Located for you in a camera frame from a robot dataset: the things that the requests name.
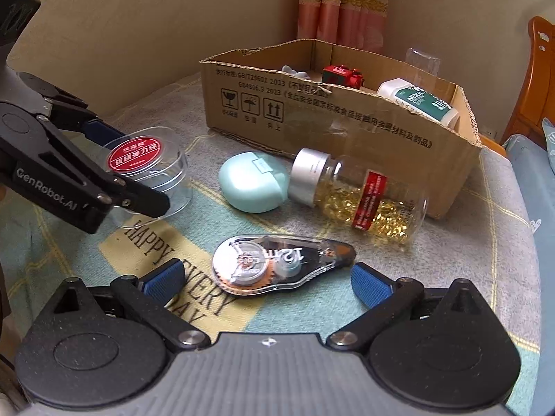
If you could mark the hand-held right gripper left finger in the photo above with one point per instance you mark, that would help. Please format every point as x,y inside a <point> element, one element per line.
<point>162,279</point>

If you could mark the clear rectangular plastic box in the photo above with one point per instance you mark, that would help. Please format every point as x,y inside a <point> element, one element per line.
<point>422,65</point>

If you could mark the green checked printed blanket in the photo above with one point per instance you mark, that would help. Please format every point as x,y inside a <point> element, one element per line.
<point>455,268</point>

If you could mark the clear round container red label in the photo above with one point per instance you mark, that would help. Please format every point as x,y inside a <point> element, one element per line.
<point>173,169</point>

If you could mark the red toy train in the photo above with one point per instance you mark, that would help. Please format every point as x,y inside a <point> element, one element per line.
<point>340,76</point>

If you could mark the blue floral pillow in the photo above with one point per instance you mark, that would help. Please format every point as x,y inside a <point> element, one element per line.
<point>550,135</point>

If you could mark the white wall outlet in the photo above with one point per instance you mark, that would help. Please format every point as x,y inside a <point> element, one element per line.
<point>491,132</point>

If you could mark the capsule bottle with silver cap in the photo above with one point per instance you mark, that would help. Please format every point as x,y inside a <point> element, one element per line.
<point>347,182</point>

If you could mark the wooden bedside table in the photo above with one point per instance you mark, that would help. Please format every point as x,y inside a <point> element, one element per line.
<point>494,146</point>

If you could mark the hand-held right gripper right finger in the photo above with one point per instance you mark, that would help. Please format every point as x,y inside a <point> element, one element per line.
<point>368,281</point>

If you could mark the pink patterned curtain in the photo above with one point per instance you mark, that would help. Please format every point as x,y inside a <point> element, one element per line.
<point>342,4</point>

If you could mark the clear correction tape dispenser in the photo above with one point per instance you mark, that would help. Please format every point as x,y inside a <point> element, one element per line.
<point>277,264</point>

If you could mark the blue floral bed sheet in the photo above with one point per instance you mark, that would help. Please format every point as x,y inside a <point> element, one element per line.
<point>537,190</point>

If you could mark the brown cardboard box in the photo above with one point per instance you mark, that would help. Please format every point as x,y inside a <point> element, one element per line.
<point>347,121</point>

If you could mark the white container with green label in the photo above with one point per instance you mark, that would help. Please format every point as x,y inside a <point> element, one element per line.
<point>416,99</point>

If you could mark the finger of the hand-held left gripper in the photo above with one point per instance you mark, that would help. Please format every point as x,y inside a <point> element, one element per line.
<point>143,201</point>
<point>102,132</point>

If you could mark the mint green oval case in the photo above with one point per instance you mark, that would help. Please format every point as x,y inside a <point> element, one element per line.
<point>247,182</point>

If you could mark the wooden bed headboard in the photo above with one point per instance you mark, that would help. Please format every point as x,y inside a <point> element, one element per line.
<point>537,73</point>

